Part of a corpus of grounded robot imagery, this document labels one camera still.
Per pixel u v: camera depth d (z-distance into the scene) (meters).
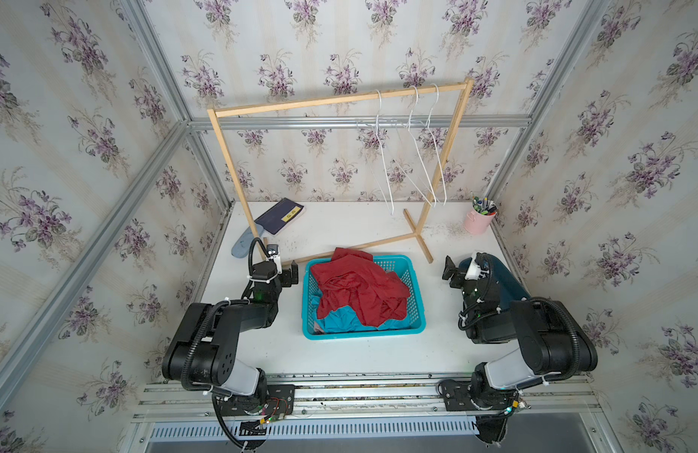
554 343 0.45
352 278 0.76
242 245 1.02
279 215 1.15
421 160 1.11
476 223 1.07
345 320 0.78
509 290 0.92
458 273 0.81
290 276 0.86
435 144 1.03
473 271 0.78
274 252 0.80
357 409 0.73
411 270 0.88
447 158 1.11
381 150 1.08
